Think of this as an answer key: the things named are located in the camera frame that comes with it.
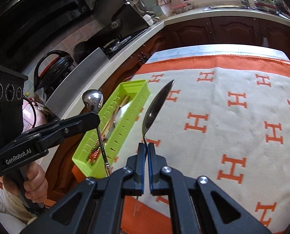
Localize black pressure cooker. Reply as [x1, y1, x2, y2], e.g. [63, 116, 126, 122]
[34, 50, 73, 92]

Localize steel splash panel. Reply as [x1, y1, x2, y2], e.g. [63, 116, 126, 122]
[45, 47, 110, 117]

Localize green plastic utensil tray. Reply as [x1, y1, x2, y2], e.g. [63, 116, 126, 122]
[71, 79, 151, 178]

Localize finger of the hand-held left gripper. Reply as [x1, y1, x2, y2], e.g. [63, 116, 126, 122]
[20, 113, 101, 150]

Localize white cups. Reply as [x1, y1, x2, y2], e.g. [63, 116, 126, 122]
[142, 13, 155, 26]

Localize black pot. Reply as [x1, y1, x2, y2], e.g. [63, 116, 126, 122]
[73, 41, 94, 65]

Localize gas stove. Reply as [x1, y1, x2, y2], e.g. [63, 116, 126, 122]
[102, 35, 133, 54]

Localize person's left forearm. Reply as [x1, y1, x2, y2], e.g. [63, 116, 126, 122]
[0, 175, 38, 225]

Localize egg container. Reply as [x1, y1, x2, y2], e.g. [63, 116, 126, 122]
[173, 3, 193, 14]

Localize red striped wooden chopstick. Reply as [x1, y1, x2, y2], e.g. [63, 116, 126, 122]
[88, 149, 103, 163]

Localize black range hood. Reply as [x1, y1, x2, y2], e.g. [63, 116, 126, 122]
[90, 0, 149, 41]

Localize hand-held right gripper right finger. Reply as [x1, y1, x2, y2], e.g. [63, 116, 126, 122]
[147, 143, 270, 234]

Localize steel sink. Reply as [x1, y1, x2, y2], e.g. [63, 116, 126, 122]
[204, 4, 255, 11]

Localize small metal spoon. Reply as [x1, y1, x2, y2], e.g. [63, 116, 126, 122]
[82, 89, 111, 177]

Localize white kitchen countertop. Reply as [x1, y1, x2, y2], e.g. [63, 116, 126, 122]
[60, 4, 290, 122]

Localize white ceramic spoon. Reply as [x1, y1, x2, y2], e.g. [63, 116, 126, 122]
[114, 101, 133, 127]

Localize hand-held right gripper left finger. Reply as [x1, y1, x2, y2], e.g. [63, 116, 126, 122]
[20, 143, 145, 234]

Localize brown wooden kitchen cabinets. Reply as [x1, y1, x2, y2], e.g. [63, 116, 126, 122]
[46, 17, 290, 200]

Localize person's left hand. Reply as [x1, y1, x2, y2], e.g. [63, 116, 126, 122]
[22, 162, 49, 204]

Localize orange white patterned blanket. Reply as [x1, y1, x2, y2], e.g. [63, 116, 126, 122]
[72, 54, 290, 234]

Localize large metal spoon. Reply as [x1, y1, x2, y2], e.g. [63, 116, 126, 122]
[133, 79, 175, 218]

